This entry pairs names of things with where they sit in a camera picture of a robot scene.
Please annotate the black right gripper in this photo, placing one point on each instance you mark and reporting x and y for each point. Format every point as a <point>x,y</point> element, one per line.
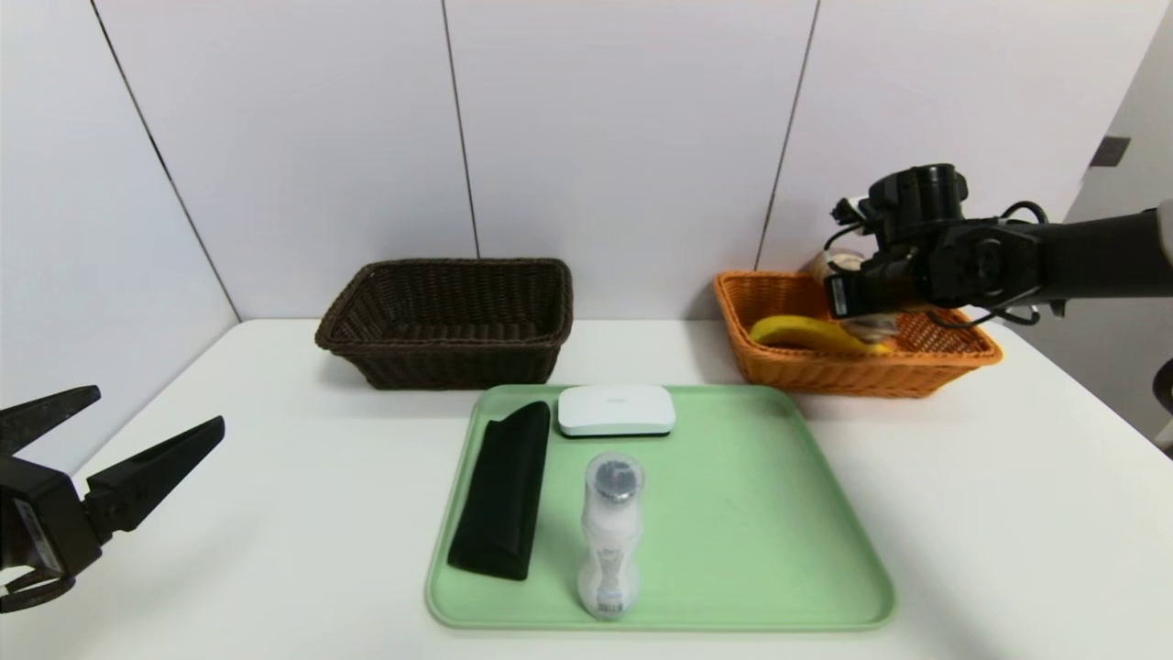
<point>844,295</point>

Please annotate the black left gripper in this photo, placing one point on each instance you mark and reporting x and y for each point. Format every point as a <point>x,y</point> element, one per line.
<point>41,525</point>

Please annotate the striped twisted bread loaf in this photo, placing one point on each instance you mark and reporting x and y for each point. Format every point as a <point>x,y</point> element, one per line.
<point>836,264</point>

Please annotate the yellow banana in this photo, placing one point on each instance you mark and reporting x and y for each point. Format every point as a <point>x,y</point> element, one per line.
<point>806,332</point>

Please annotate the white plastic bottle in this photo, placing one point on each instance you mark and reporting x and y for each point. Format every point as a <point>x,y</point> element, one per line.
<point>611,536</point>

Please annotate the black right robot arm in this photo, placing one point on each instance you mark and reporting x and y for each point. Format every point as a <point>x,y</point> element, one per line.
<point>1081,261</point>

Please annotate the orange wicker basket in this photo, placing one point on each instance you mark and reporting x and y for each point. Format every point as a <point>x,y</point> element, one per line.
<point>825,376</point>

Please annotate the dark brown wicker basket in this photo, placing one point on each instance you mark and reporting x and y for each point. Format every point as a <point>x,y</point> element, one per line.
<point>440,362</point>

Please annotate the white flat router box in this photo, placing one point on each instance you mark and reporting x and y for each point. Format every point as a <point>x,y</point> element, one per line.
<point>616,409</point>

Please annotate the light green plastic tray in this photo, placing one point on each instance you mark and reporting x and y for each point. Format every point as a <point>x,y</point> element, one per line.
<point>733,532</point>

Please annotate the black folded soft case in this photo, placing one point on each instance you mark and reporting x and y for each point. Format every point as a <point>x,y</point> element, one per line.
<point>499,495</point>

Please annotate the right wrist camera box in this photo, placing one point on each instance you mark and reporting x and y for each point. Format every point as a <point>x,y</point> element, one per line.
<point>857,213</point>

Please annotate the dark wall bracket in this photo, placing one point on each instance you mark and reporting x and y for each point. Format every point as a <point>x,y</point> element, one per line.
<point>1108,152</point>

